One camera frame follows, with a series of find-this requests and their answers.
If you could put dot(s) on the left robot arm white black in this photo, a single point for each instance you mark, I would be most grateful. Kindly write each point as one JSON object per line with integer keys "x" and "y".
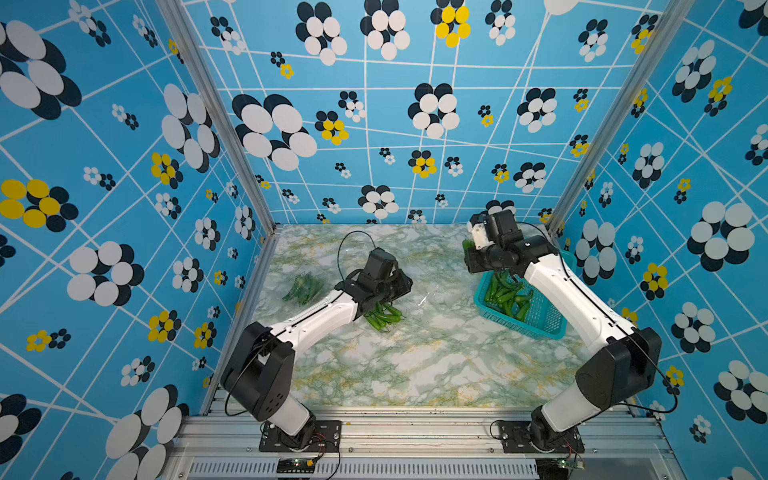
{"x": 259, "y": 372}

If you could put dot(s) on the circuit board right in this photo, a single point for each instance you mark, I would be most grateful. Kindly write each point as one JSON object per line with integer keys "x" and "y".
{"x": 552, "y": 469}

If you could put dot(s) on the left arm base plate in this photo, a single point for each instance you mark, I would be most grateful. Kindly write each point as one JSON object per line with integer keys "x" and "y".
{"x": 318, "y": 436}

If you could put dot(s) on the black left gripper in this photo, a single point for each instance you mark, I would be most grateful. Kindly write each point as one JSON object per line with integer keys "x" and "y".
{"x": 405, "y": 284}

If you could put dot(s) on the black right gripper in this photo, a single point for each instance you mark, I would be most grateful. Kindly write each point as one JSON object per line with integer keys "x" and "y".
{"x": 472, "y": 264}

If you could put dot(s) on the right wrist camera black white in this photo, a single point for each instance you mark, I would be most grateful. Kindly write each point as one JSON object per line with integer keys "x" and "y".
{"x": 499, "y": 228}

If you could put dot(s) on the green circuit board left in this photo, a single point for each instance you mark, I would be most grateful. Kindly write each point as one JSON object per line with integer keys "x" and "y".
{"x": 296, "y": 467}

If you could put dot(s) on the green peppers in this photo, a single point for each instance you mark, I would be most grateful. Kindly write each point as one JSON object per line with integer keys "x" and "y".
{"x": 382, "y": 316}
{"x": 509, "y": 296}
{"x": 302, "y": 288}

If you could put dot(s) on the aluminium corner post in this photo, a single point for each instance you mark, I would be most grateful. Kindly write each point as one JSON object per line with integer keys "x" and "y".
{"x": 670, "y": 21}
{"x": 181, "y": 30}

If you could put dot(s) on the aluminium corner post right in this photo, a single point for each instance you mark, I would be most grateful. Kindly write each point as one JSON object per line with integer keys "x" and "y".
{"x": 670, "y": 21}

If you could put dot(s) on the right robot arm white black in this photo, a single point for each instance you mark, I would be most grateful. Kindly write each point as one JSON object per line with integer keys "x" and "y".
{"x": 623, "y": 359}

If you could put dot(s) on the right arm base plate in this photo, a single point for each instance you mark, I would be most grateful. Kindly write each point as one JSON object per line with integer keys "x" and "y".
{"x": 520, "y": 437}

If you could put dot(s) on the aluminium corner post left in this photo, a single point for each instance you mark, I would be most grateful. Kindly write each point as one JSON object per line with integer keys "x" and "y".
{"x": 181, "y": 30}

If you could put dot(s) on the green peppers inside basket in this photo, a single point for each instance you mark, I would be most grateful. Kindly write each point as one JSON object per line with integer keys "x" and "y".
{"x": 509, "y": 296}

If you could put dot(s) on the teal plastic basket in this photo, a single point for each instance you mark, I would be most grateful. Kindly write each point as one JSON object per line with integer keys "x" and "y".
{"x": 543, "y": 322}

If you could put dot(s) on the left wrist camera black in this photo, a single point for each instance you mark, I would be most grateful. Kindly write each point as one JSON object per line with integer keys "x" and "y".
{"x": 379, "y": 265}

